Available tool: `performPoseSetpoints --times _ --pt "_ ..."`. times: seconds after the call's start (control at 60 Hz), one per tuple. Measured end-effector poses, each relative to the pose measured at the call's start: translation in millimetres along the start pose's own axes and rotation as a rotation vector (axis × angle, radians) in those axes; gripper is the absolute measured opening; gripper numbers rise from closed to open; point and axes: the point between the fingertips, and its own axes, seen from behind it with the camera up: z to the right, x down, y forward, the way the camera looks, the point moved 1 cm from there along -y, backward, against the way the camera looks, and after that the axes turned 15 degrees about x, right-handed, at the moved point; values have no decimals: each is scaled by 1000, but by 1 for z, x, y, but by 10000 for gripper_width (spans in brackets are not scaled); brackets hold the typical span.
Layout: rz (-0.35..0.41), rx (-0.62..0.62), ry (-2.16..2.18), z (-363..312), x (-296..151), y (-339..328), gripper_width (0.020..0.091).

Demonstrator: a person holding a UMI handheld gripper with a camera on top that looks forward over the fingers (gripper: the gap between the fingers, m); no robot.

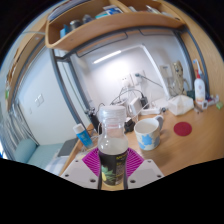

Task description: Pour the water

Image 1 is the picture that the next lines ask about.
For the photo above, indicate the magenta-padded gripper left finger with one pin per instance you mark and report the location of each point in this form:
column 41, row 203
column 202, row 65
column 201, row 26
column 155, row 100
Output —
column 78, row 173

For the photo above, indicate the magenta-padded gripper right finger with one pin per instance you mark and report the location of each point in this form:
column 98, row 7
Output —
column 146, row 171

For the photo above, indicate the clear bottle with dark label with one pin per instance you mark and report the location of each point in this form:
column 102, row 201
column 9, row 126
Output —
column 112, row 143

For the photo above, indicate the dark grey flat tablet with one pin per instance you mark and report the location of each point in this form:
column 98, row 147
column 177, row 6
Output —
column 68, row 147

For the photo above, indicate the white mug with blue pattern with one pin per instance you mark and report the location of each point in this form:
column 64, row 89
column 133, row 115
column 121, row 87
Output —
column 146, row 136

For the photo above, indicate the bed with teal sheet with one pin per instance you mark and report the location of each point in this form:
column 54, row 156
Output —
column 46, row 156

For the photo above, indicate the blue tube with white cap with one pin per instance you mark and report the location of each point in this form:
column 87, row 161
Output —
column 83, row 136

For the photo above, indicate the small black box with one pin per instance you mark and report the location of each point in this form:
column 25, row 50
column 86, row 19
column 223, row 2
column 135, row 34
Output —
column 129, row 125

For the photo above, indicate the black electric shaver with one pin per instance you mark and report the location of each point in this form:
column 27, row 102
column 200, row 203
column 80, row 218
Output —
column 93, row 120

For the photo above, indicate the flat round red coaster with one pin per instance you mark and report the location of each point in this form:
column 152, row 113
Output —
column 183, row 128

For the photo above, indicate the teal pillow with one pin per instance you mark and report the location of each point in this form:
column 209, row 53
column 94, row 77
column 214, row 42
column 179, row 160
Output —
column 25, row 150

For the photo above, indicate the white power strip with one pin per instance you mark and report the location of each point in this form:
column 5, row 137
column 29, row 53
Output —
column 150, row 111

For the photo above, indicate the white rectangular power adapter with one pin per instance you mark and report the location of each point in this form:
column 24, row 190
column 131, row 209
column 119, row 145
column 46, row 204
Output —
column 134, row 106

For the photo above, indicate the black charger block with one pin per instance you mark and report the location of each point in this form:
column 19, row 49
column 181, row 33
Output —
column 144, row 101

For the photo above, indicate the white soft tissue pack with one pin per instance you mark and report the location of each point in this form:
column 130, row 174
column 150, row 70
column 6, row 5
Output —
column 180, row 105

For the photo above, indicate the striped curtain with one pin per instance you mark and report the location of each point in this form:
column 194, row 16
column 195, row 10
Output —
column 8, row 133

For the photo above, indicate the small white square tag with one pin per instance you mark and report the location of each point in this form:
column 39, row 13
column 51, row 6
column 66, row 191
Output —
column 205, row 104

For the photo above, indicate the white pump bottle red top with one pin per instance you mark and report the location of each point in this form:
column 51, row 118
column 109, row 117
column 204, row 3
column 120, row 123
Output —
column 199, row 90

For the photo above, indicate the white tube with coloured print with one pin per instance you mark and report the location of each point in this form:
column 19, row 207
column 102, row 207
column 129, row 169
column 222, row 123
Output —
column 213, row 100

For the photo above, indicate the small green box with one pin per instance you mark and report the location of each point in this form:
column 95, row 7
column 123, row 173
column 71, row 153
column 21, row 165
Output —
column 219, row 105

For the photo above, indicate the tree creature figurine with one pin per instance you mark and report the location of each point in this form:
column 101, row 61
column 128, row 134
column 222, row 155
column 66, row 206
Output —
column 179, row 76

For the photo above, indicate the clear spray bottle white top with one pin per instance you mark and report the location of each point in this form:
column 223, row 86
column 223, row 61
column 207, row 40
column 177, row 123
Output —
column 196, row 65

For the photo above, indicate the white LED desk lamp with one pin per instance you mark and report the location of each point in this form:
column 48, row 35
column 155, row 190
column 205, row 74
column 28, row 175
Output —
column 106, row 57

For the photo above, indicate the wooden shelf unit with items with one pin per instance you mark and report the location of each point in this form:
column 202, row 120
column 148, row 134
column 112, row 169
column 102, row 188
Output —
column 100, row 28

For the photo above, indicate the white wall switch panel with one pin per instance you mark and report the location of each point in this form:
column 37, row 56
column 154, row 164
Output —
column 39, row 100

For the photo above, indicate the dark grey metal desk frame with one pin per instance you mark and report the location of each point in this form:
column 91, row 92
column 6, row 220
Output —
column 63, row 90

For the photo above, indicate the white box on wall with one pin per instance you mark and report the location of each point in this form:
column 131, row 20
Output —
column 165, row 72

